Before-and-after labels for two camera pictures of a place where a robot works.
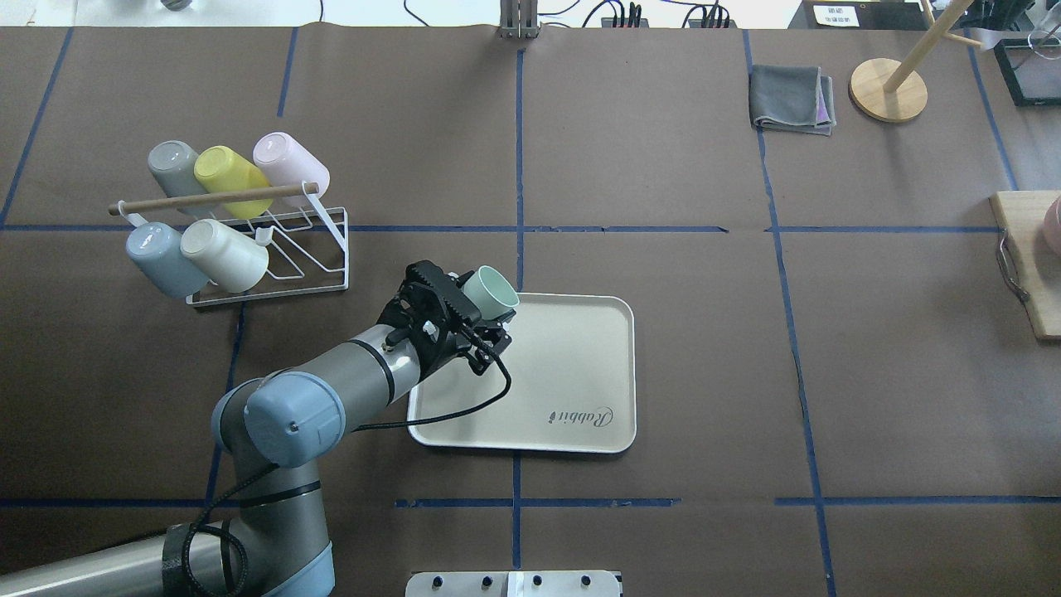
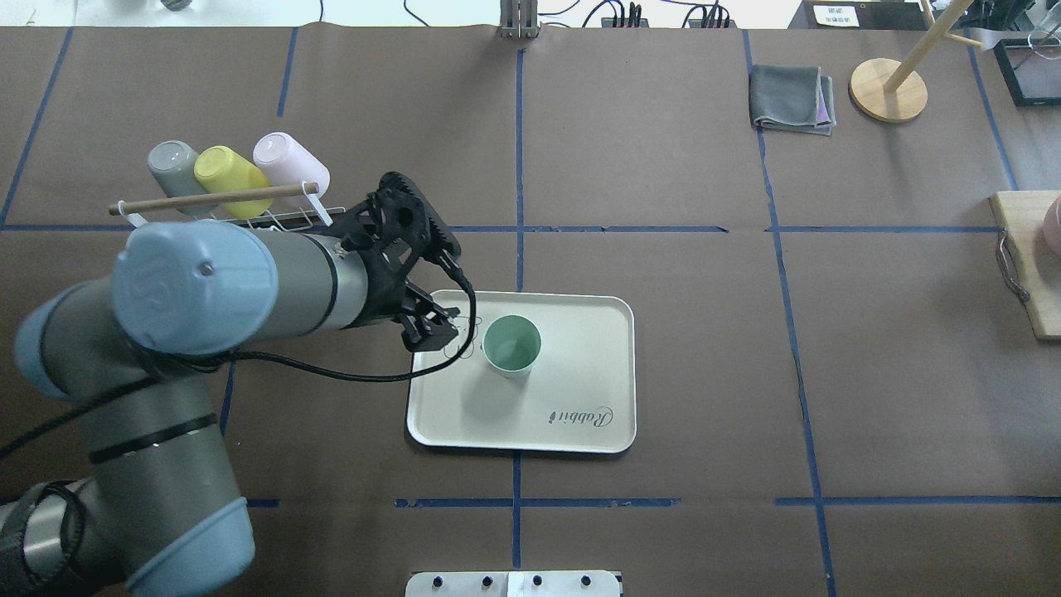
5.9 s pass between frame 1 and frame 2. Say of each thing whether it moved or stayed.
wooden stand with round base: stayed
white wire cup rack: stayed
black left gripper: moved
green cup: moved
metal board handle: stayed
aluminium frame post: stayed
